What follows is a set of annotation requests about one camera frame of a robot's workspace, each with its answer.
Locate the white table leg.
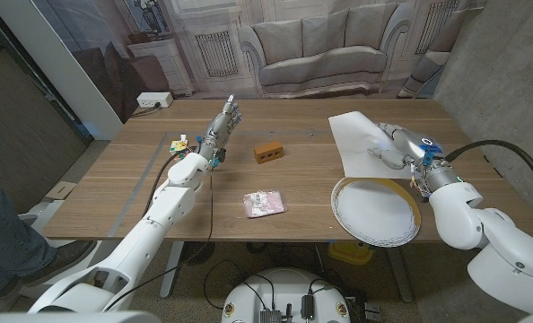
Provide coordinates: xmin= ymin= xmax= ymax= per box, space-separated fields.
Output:
xmin=159 ymin=240 xmax=186 ymax=299

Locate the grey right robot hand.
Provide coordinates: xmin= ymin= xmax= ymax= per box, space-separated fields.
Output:
xmin=367 ymin=122 xmax=460 ymax=193

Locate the yellow object under table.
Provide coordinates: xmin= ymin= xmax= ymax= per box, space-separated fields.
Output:
xmin=328 ymin=241 xmax=376 ymax=266

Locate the black looped floor cable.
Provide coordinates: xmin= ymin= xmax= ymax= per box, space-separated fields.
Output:
xmin=202 ymin=258 xmax=276 ymax=310

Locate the person in blue jeans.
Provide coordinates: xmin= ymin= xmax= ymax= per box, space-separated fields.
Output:
xmin=0 ymin=172 xmax=98 ymax=297

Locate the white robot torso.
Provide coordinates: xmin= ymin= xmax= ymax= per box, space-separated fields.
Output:
xmin=221 ymin=267 xmax=352 ymax=323

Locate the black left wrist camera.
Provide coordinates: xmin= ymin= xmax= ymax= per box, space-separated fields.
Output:
xmin=212 ymin=147 xmax=227 ymax=170

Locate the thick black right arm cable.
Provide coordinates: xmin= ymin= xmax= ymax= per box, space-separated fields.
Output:
xmin=444 ymin=139 xmax=533 ymax=214

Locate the white paper sheet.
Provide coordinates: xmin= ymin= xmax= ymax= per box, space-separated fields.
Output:
xmin=328 ymin=110 xmax=418 ymax=179

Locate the printed living room backdrop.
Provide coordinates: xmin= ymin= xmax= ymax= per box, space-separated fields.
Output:
xmin=31 ymin=0 xmax=490 ymax=125

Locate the colourful puzzle cube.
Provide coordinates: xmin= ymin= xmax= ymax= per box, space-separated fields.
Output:
xmin=169 ymin=133 xmax=190 ymax=156

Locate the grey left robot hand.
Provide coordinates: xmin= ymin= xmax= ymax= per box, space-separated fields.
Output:
xmin=197 ymin=94 xmax=243 ymax=162

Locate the white power strip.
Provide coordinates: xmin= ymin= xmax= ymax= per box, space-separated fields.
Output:
xmin=135 ymin=91 xmax=174 ymax=109

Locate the black round floor object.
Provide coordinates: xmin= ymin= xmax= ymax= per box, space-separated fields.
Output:
xmin=181 ymin=241 xmax=216 ymax=266

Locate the brown block with three holes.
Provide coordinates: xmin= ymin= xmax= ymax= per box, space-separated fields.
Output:
xmin=253 ymin=140 xmax=284 ymax=165

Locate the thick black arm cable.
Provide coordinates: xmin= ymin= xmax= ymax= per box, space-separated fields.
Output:
xmin=141 ymin=147 xmax=196 ymax=219
xmin=444 ymin=139 xmax=533 ymax=214

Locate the pink cloth in clear packet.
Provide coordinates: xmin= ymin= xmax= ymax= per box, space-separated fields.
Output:
xmin=242 ymin=189 xmax=288 ymax=219

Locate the grey table leg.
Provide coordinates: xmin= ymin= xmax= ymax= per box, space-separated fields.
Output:
xmin=386 ymin=246 xmax=415 ymax=304

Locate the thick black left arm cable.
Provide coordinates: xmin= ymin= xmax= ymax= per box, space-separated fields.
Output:
xmin=141 ymin=147 xmax=196 ymax=219

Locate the white paper plate gold rim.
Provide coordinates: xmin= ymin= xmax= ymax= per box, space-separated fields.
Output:
xmin=330 ymin=177 xmax=423 ymax=249

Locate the black power strip cord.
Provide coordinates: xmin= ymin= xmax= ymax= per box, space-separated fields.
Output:
xmin=130 ymin=101 xmax=162 ymax=118

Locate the flat cardboard piece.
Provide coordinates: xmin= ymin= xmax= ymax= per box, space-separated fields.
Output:
xmin=45 ymin=180 xmax=77 ymax=201

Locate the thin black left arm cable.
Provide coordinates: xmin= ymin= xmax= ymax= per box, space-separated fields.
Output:
xmin=103 ymin=166 xmax=215 ymax=312

